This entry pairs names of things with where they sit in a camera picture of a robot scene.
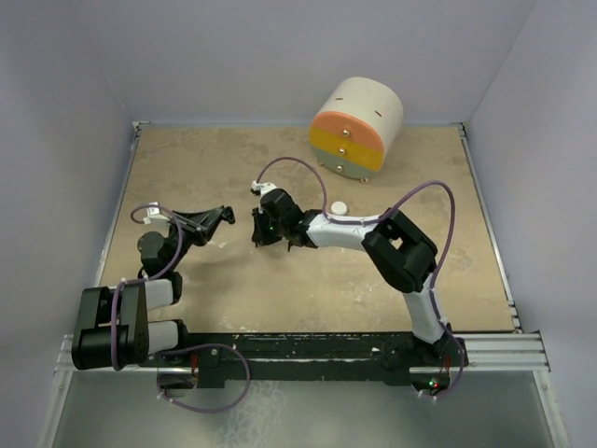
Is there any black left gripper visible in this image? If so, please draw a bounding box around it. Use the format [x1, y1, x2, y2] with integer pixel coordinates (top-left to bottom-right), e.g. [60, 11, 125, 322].
[165, 208, 222, 270]

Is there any white earbud charging case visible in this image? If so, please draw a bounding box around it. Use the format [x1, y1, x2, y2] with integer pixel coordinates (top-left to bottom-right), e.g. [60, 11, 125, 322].
[329, 201, 348, 216]

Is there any black earbud charging case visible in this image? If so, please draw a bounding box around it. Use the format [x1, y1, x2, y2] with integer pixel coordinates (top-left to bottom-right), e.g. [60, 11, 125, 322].
[222, 206, 236, 225]

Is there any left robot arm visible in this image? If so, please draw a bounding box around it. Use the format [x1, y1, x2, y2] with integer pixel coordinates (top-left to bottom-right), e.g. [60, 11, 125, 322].
[71, 203, 235, 371]

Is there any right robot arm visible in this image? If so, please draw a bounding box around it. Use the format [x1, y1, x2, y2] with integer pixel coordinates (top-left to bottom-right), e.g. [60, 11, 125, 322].
[251, 181, 453, 365]

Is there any round white drawer cabinet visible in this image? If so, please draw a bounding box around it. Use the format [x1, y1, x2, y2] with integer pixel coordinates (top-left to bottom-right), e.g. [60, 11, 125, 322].
[309, 77, 404, 183]

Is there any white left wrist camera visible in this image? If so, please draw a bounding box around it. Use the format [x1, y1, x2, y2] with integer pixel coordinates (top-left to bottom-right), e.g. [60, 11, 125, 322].
[142, 202, 169, 225]

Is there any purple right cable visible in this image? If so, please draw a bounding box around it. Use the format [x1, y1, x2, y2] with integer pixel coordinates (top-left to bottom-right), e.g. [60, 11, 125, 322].
[255, 157, 467, 401]

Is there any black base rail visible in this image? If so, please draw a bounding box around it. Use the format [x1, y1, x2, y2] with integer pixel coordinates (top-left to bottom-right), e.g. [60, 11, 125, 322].
[144, 331, 468, 390]

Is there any aluminium frame rail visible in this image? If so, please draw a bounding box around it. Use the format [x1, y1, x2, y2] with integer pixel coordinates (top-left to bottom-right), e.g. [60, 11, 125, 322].
[54, 330, 554, 374]

